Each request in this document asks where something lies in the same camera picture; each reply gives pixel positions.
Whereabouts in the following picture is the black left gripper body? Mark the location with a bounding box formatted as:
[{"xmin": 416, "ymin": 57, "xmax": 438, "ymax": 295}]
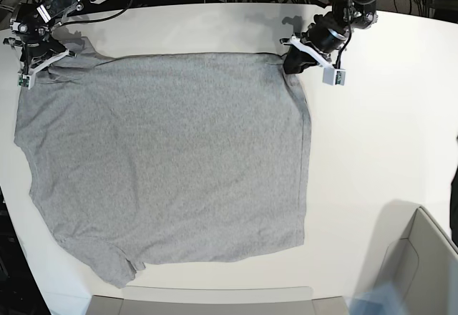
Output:
[{"xmin": 303, "ymin": 12, "xmax": 352, "ymax": 55}]

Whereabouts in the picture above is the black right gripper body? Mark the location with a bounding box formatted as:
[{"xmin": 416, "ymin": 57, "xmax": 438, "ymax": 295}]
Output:
[{"xmin": 10, "ymin": 5, "xmax": 67, "ymax": 67}]

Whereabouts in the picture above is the grey T-shirt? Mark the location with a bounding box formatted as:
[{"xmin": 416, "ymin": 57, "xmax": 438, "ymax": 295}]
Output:
[{"xmin": 14, "ymin": 39, "xmax": 311, "ymax": 288}]

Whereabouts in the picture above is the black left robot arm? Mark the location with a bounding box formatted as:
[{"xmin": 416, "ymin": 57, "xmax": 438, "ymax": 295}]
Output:
[{"xmin": 281, "ymin": 0, "xmax": 377, "ymax": 84}]

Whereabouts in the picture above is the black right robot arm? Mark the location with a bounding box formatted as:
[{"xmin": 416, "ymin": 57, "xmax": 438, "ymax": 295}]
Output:
[{"xmin": 4, "ymin": 0, "xmax": 133, "ymax": 74}]

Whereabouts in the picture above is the grey cardboard box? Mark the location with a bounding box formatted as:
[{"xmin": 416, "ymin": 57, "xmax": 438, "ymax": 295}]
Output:
[{"xmin": 386, "ymin": 207, "xmax": 457, "ymax": 314}]

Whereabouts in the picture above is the blue transparent bag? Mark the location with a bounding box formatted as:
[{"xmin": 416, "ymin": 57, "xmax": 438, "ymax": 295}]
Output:
[{"xmin": 348, "ymin": 282, "xmax": 409, "ymax": 315}]

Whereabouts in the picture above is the grey plastic tray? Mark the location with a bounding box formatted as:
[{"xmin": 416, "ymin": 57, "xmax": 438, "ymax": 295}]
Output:
[{"xmin": 86, "ymin": 286, "xmax": 349, "ymax": 314}]

